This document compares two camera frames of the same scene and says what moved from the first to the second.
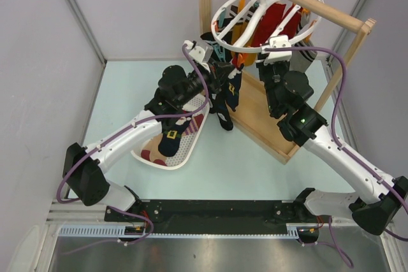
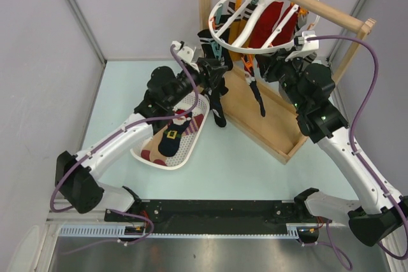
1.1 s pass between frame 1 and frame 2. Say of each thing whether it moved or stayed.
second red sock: stayed
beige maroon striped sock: stayed
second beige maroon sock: stayed
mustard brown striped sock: moved
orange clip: moved
